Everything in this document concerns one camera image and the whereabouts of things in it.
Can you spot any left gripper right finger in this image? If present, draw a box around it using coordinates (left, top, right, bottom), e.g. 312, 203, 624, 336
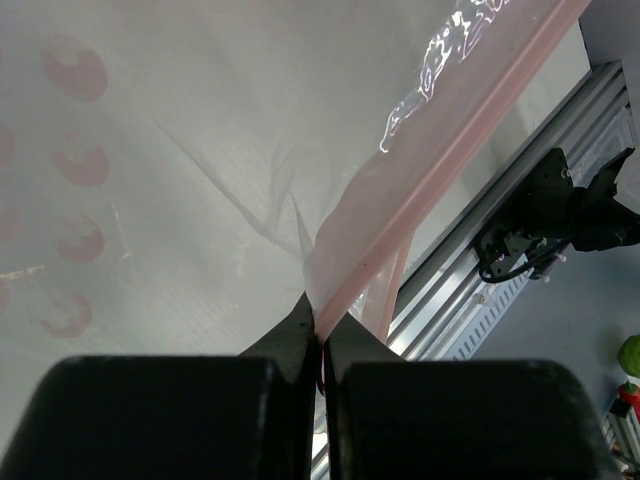
324, 316, 619, 479

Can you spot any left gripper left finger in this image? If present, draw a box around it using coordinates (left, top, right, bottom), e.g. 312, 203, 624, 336
1, 297, 318, 479

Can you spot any clear pink-dotted zip bag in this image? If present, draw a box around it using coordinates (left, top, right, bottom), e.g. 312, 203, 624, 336
0, 0, 591, 346

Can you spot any red toy with green top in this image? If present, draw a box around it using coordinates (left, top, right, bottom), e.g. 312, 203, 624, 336
618, 381, 640, 417

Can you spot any green round toy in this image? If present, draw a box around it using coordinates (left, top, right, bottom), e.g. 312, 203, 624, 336
617, 334, 640, 378

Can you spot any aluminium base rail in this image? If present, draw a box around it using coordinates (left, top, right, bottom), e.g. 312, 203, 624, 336
387, 61, 635, 360

